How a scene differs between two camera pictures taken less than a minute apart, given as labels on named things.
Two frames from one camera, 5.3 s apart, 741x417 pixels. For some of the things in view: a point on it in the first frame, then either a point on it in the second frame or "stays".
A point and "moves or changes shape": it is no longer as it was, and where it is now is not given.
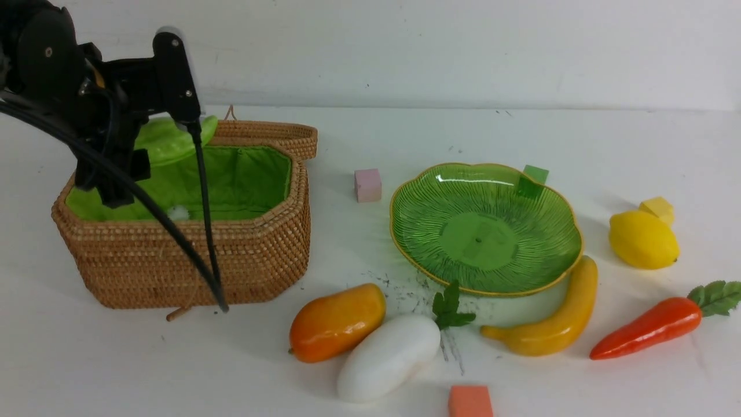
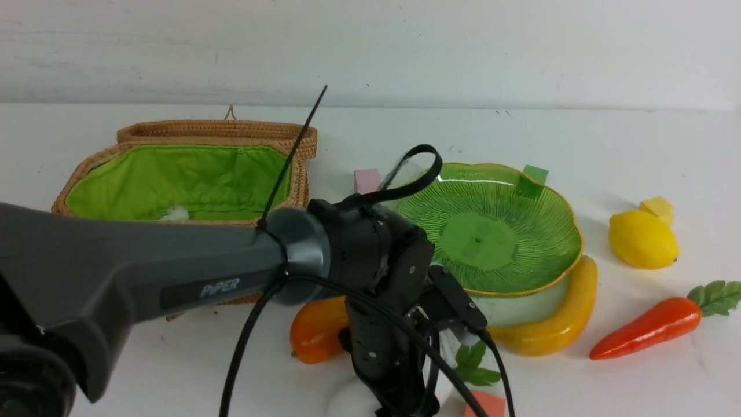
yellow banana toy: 557,332 stays
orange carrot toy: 671,318 stays
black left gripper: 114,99 -> 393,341
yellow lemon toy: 644,240 stays
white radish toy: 388,357 moves or changes shape
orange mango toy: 326,327 stays
